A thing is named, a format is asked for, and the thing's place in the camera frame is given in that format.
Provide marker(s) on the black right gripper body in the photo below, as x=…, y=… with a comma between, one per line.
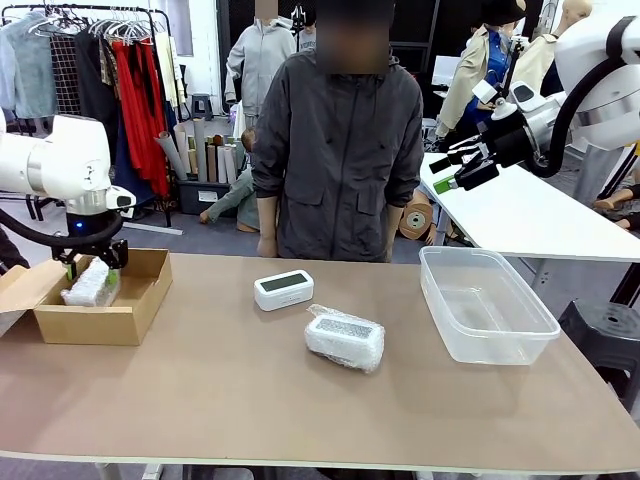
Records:
x=510, y=145

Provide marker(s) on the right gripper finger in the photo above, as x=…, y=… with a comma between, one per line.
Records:
x=472, y=175
x=457, y=152

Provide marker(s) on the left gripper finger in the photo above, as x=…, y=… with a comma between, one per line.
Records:
x=70, y=270
x=113, y=280

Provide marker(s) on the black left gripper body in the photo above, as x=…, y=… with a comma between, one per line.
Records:
x=92, y=240

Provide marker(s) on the fully bubble-wrapped white clock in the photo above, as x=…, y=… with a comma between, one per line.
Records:
x=90, y=285

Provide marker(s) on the unwrapped white digital clock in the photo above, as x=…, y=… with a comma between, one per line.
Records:
x=284, y=290

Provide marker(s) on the bubble-wrapped clock with visible display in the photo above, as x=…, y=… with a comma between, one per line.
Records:
x=345, y=340

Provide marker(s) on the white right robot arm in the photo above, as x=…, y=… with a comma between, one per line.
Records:
x=605, y=85

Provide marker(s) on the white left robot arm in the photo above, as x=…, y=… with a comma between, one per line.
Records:
x=60, y=160

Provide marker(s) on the person's left hand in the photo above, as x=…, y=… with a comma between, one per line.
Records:
x=394, y=230

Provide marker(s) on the person's right hand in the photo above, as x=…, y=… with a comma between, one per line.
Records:
x=267, y=230

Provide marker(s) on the white computer case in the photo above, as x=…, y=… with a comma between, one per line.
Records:
x=431, y=135

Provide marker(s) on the brown cardboard box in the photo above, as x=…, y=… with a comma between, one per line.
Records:
x=100, y=325

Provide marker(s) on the dark sleeved bystander arm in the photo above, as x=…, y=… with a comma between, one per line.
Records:
x=12, y=250

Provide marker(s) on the white table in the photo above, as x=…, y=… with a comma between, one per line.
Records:
x=525, y=215

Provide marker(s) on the brown kraft paper roll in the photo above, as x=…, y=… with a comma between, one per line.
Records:
x=415, y=220

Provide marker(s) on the black tripod pole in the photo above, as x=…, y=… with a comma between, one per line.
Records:
x=515, y=65

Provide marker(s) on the white panel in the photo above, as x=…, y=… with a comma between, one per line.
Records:
x=445, y=70

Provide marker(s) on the mannequin in beige coat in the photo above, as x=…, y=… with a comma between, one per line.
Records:
x=475, y=65

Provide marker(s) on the mannequin in cream jacket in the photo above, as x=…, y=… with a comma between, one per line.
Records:
x=542, y=55

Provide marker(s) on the slanted gray paper tube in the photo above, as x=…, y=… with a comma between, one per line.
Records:
x=172, y=157

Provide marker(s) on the dark storage bin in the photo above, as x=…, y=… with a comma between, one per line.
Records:
x=200, y=197

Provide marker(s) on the person in gray jacket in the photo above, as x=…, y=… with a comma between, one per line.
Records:
x=340, y=160

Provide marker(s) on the lying bare mannequin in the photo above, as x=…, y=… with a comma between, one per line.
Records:
x=617, y=205

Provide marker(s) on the red dress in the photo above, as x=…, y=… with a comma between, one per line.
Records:
x=137, y=115

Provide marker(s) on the tall gray paper tube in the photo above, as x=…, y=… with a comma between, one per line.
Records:
x=201, y=150

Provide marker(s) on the brown paper tube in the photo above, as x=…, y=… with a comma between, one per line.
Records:
x=212, y=160

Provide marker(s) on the black hanging garment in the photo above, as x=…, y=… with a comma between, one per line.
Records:
x=95, y=95

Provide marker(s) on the child mannequin in green top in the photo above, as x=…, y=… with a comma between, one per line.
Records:
x=235, y=197

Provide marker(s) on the white paper tube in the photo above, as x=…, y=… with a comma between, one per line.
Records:
x=226, y=165

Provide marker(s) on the black checked garment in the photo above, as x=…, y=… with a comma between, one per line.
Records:
x=67, y=75

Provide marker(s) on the gray step stool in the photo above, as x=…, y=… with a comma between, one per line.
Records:
x=201, y=105

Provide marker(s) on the clear plastic container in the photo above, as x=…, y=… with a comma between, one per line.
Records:
x=495, y=350

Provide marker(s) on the cream hanging garment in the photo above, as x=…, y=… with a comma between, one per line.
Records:
x=167, y=70

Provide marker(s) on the black plastic stool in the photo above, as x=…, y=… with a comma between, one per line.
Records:
x=605, y=335

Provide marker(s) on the mannequin in gray hoodie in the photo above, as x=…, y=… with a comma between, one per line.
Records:
x=257, y=65

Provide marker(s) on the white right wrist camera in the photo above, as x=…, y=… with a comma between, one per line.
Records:
x=484, y=92

